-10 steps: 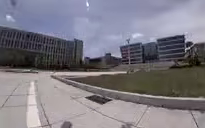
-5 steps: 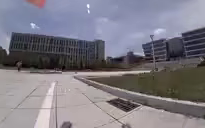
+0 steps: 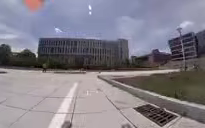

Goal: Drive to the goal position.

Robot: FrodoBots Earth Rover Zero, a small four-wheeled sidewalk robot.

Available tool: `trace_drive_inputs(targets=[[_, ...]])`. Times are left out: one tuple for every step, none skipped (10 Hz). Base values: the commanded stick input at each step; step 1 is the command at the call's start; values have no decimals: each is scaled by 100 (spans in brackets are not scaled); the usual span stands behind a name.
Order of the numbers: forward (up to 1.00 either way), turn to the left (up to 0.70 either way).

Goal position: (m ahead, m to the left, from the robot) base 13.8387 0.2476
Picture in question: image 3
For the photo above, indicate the wide grey multi-storey building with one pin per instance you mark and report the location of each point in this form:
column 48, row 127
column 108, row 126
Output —
column 83, row 51

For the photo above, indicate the grey concrete kerb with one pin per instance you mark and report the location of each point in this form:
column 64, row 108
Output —
column 150, row 95

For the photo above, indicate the dark glass-fronted building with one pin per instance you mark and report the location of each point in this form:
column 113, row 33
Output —
column 190, row 45

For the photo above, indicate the tall lamp pole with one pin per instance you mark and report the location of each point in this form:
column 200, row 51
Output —
column 182, row 50

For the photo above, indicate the grass area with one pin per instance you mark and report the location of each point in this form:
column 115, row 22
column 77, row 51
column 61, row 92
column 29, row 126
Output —
column 176, row 85

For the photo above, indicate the dark metal drain grate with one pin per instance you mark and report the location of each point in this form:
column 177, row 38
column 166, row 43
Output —
column 155, row 114

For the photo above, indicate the person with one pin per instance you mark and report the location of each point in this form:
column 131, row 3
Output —
column 44, row 67

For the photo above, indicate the robot's own part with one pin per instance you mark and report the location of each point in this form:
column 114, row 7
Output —
column 126, row 126
column 66, row 124

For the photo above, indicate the group of dark trees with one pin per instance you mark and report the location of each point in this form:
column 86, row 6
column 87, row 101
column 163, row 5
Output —
column 10, row 56

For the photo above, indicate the low brown building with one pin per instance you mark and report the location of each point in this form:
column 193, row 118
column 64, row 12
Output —
column 155, row 57

